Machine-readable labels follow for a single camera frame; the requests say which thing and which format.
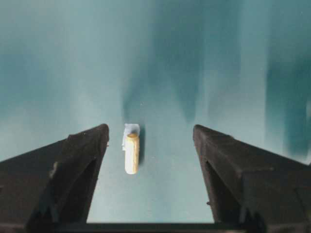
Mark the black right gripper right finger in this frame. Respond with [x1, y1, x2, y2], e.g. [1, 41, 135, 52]
[193, 125, 311, 233]

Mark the pale tape under rod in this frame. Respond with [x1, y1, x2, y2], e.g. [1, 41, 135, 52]
[121, 123, 140, 151]

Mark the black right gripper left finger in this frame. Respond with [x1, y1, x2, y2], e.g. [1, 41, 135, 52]
[0, 124, 109, 233]

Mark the short wooden dowel rod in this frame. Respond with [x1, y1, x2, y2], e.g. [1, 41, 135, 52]
[124, 133, 139, 175]

